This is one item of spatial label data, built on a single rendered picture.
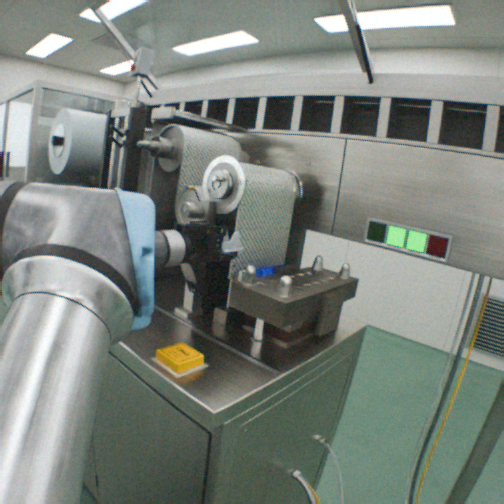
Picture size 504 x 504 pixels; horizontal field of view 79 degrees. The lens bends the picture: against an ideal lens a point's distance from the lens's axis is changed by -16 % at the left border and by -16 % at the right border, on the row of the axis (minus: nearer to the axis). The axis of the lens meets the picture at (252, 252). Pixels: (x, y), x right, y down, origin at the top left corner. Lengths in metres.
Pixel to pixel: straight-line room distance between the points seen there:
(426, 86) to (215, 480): 1.09
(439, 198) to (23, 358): 0.95
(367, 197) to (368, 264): 2.54
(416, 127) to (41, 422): 1.09
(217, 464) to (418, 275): 2.94
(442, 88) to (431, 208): 0.33
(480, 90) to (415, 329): 2.77
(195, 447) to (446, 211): 0.82
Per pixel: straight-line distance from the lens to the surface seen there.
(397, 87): 1.10
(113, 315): 0.28
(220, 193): 0.89
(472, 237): 0.99
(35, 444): 0.22
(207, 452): 0.74
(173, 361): 0.70
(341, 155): 1.11
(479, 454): 1.37
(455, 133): 1.11
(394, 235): 1.03
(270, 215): 0.98
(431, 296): 3.44
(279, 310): 0.79
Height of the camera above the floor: 1.28
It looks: 11 degrees down
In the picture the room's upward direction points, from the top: 8 degrees clockwise
